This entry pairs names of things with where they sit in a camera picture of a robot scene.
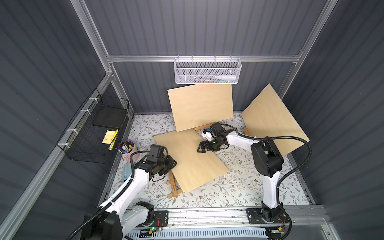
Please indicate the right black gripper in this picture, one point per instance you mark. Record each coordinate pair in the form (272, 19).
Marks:
(207, 145)

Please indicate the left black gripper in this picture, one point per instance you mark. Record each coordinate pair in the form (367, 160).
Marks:
(163, 167)

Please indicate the plywood board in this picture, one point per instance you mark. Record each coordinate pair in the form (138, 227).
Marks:
(267, 116)
(193, 169)
(197, 105)

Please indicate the wooden easel frame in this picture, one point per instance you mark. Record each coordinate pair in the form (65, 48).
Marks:
(202, 127)

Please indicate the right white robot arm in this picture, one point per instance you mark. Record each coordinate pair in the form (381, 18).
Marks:
(267, 160)

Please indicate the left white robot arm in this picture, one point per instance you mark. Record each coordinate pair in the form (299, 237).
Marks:
(111, 221)

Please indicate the teal calculator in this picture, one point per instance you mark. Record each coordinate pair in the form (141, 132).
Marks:
(127, 172)

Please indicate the pink pen cup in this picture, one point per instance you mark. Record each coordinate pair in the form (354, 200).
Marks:
(126, 149)

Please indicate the yellow ruler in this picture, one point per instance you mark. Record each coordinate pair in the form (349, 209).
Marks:
(113, 141)

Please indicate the yellow sticky note pad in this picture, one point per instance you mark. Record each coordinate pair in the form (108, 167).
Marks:
(110, 136)

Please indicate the white marker in basket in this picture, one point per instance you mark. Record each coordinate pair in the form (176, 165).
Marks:
(227, 78)

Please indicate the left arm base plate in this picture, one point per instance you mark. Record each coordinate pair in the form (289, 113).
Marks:
(155, 219)

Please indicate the white wire mesh basket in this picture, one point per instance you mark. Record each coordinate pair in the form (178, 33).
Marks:
(189, 71)

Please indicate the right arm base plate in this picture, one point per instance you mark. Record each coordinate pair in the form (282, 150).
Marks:
(266, 216)

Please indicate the black wire mesh basket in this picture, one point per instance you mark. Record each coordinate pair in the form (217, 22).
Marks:
(82, 140)

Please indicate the aluminium rail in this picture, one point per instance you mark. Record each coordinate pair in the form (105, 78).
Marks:
(222, 217)

